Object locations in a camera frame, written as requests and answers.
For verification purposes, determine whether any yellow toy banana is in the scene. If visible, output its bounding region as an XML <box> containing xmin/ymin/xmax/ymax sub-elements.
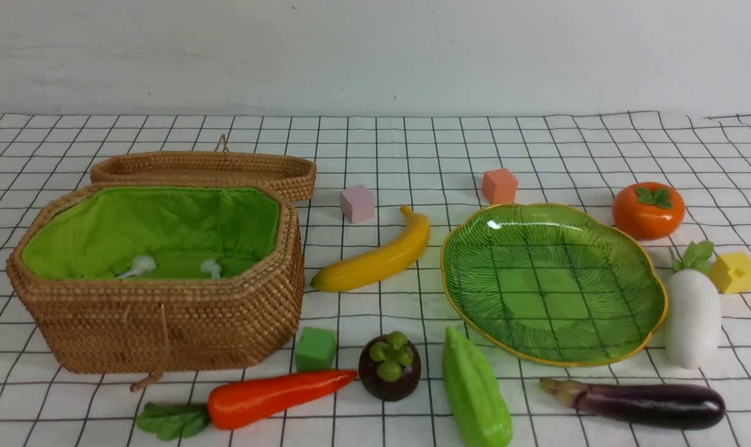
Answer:
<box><xmin>310</xmin><ymin>205</ymin><xmax>431</xmax><ymax>292</ymax></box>

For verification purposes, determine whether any dark purple toy mangosteen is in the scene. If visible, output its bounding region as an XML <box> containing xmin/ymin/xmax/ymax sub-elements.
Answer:
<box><xmin>358</xmin><ymin>331</ymin><xmax>423</xmax><ymax>402</ymax></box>

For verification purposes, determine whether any green toy bitter gourd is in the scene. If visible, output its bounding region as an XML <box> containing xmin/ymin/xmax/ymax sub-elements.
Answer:
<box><xmin>443</xmin><ymin>327</ymin><xmax>513</xmax><ymax>446</ymax></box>

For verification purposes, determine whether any orange toy carrot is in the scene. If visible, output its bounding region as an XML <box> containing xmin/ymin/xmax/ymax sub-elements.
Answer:
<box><xmin>135</xmin><ymin>369</ymin><xmax>358</xmax><ymax>441</ymax></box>

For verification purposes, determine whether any orange toy persimmon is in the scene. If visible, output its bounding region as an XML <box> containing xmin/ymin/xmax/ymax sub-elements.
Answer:
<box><xmin>612</xmin><ymin>182</ymin><xmax>686</xmax><ymax>241</ymax></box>

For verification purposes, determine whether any white toy radish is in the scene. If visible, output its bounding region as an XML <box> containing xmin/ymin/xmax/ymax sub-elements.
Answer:
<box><xmin>665</xmin><ymin>240</ymin><xmax>722</xmax><ymax>369</ymax></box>

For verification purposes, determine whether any purple toy eggplant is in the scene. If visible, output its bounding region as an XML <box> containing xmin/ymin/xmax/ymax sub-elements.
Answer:
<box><xmin>539</xmin><ymin>378</ymin><xmax>726</xmax><ymax>430</ymax></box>

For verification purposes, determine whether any pink foam cube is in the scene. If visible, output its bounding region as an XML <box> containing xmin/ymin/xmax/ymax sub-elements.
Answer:
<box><xmin>340</xmin><ymin>186</ymin><xmax>376</xmax><ymax>224</ymax></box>

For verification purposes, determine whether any woven rattan basket lid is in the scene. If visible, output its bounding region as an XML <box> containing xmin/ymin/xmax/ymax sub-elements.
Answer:
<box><xmin>90</xmin><ymin>135</ymin><xmax>317</xmax><ymax>202</ymax></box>

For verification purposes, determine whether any orange foam cube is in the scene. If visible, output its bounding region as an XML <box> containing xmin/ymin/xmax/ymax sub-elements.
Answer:
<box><xmin>482</xmin><ymin>169</ymin><xmax>518</xmax><ymax>205</ymax></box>

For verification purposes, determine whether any green foam cube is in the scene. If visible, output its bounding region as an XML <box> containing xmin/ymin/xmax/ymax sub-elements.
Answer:
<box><xmin>294</xmin><ymin>327</ymin><xmax>338</xmax><ymax>373</ymax></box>

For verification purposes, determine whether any green leaf-shaped glass plate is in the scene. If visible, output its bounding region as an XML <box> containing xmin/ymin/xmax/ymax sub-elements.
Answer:
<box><xmin>440</xmin><ymin>203</ymin><xmax>670</xmax><ymax>368</ymax></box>

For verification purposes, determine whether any woven rattan basket green lining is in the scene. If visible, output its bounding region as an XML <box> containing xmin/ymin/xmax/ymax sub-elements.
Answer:
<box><xmin>6</xmin><ymin>181</ymin><xmax>305</xmax><ymax>374</ymax></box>

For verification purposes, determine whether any yellow foam cube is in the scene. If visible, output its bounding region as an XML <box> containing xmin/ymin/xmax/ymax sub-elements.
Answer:
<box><xmin>708</xmin><ymin>252</ymin><xmax>751</xmax><ymax>294</ymax></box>

